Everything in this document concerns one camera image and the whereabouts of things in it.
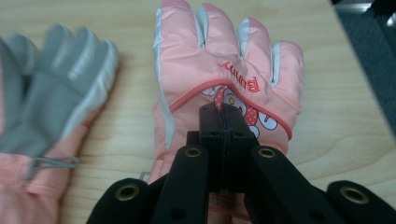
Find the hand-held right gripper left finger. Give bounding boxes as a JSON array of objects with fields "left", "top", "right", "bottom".
[{"left": 186, "top": 102, "right": 227, "bottom": 193}]

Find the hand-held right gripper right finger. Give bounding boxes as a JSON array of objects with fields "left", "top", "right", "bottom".
[{"left": 221, "top": 103, "right": 260, "bottom": 193}]

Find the pink glove with cartoon print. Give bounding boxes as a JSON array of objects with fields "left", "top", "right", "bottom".
[{"left": 145, "top": 0, "right": 305, "bottom": 224}]

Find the pink glove with grey palm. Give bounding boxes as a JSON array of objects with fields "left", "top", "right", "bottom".
[{"left": 0, "top": 22, "right": 121, "bottom": 224}]

